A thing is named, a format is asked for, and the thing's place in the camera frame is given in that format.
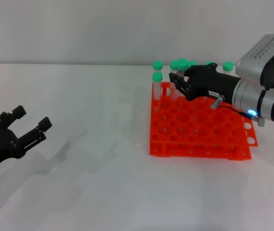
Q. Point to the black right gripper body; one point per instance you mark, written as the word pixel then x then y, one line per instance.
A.
pixel 209 81

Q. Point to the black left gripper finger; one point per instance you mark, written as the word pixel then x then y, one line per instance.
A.
pixel 16 114
pixel 44 125

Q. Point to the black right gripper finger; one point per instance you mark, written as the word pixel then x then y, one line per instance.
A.
pixel 186 72
pixel 181 85

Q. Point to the clear green-capped test tube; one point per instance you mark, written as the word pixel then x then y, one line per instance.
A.
pixel 173 65
pixel 157 77
pixel 192 63
pixel 209 63
pixel 182 63
pixel 157 65
pixel 227 66

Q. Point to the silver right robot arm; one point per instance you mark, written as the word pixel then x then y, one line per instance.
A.
pixel 259 103

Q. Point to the orange test tube rack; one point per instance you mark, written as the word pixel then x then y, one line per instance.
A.
pixel 199 125

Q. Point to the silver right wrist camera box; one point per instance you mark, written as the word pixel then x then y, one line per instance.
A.
pixel 259 57

